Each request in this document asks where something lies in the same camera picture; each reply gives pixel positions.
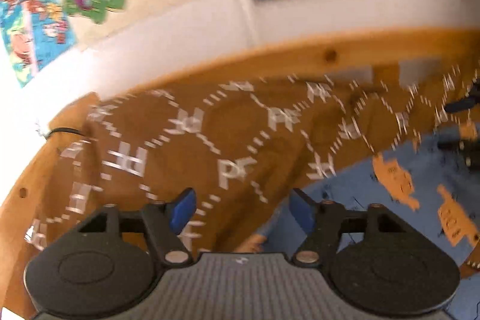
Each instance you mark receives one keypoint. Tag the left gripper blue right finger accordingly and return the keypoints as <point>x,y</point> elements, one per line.
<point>321,222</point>

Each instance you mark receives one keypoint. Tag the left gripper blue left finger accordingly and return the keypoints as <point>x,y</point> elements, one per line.
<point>164,223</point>

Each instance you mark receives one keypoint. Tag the blue pants with orange cars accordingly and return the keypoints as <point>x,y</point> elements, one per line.
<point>411,220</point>

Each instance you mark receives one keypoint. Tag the brown PF patterned blanket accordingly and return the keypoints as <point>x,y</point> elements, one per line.
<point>242,145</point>

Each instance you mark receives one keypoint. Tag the blue cartoon poster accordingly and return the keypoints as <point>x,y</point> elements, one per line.
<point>34,33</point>

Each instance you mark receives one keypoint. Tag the wooden bed frame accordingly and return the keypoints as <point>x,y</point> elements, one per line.
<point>398,57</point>

